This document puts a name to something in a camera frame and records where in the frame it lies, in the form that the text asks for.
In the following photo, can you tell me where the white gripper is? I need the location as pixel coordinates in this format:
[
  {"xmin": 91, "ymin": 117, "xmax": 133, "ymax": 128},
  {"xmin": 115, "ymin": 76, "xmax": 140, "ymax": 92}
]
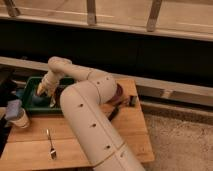
[{"xmin": 36, "ymin": 71, "xmax": 62, "ymax": 108}]

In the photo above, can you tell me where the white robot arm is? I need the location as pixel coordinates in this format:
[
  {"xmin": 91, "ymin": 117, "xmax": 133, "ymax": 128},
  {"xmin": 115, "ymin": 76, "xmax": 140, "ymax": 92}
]
[{"xmin": 37, "ymin": 57, "xmax": 145, "ymax": 171}]

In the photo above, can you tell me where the green plastic tray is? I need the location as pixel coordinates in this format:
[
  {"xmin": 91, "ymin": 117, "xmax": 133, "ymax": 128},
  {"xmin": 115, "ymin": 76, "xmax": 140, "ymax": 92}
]
[{"xmin": 22, "ymin": 77, "xmax": 74, "ymax": 115}]

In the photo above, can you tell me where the purple sponge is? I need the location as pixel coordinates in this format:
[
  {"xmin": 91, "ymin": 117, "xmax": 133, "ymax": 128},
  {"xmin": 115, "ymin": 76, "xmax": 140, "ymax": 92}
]
[{"xmin": 5, "ymin": 99, "xmax": 22, "ymax": 120}]

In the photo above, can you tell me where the wooden board table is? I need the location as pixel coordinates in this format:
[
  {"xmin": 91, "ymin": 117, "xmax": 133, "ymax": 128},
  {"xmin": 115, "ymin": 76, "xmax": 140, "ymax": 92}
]
[{"xmin": 0, "ymin": 77, "xmax": 155, "ymax": 171}]

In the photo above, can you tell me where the silver metal fork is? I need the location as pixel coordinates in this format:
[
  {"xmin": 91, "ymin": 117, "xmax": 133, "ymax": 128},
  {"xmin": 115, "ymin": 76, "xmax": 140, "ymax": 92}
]
[{"xmin": 46, "ymin": 129, "xmax": 57, "ymax": 160}]

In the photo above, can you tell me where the dark red bowl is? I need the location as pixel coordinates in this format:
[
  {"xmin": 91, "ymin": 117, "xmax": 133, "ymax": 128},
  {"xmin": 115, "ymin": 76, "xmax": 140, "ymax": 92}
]
[{"xmin": 109, "ymin": 84, "xmax": 123, "ymax": 104}]

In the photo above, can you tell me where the black handled tool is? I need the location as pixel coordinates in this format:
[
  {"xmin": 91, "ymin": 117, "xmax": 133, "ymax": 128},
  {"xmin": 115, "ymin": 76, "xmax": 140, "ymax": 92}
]
[{"xmin": 108, "ymin": 95, "xmax": 137, "ymax": 121}]

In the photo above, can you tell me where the metal window frame rail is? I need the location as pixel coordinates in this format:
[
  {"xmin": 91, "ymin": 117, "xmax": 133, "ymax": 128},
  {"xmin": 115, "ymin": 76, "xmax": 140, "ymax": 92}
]
[{"xmin": 0, "ymin": 0, "xmax": 213, "ymax": 42}]

